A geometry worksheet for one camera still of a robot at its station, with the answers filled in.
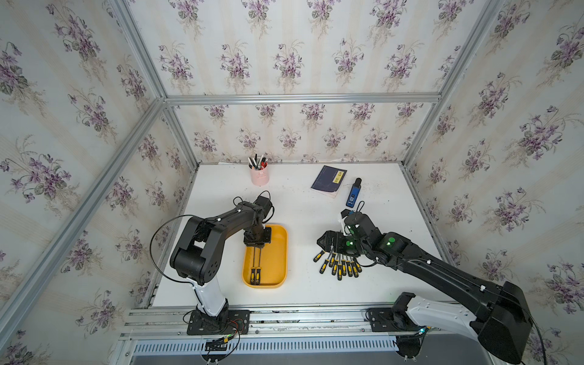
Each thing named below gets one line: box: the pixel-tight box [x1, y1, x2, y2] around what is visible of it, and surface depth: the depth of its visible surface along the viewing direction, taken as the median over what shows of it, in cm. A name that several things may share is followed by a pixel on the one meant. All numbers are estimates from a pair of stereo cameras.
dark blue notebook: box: [311, 165, 348, 193], surface depth 116 cm
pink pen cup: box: [247, 163, 270, 186], surface depth 110 cm
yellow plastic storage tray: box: [241, 224, 289, 289], surface depth 89 cm
